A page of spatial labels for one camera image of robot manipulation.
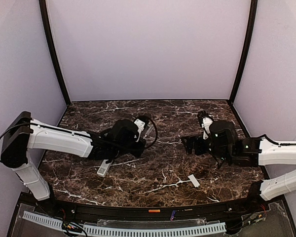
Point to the purple battery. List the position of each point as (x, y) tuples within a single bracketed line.
[(172, 215)]

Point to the black front rail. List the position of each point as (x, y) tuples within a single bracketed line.
[(224, 211)]

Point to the centre white slotted cable duct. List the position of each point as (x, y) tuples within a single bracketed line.
[(95, 231)]

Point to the right black frame post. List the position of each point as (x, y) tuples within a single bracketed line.
[(245, 51)]

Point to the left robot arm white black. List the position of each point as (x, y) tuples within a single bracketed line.
[(27, 133)]

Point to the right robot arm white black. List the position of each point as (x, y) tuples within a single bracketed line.
[(220, 140)]

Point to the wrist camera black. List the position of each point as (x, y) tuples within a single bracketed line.
[(142, 122), (205, 121)]

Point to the white battery cover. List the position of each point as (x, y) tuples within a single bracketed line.
[(194, 181)]

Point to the left white slotted cable duct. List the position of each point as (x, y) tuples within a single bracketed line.
[(42, 220)]

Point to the left black frame post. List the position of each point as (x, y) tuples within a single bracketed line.
[(52, 51)]

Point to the white slotted cable duct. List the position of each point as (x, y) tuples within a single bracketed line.
[(95, 231), (42, 220)]

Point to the small circuit board with wires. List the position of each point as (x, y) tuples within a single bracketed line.
[(71, 228)]

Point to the right circuit board with wires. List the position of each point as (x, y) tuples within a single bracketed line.
[(254, 218)]

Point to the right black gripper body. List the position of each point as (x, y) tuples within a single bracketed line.
[(196, 144)]

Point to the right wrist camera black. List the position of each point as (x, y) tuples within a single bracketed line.
[(205, 121)]

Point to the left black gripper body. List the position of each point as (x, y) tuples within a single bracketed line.
[(139, 147)]

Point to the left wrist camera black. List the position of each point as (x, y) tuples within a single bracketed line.
[(142, 122)]

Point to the white remote control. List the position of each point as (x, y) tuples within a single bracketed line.
[(104, 167)]

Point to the black frame post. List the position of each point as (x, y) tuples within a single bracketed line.
[(52, 51), (245, 51)]

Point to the clear plastic screwdriver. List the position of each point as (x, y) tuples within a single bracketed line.
[(147, 131)]

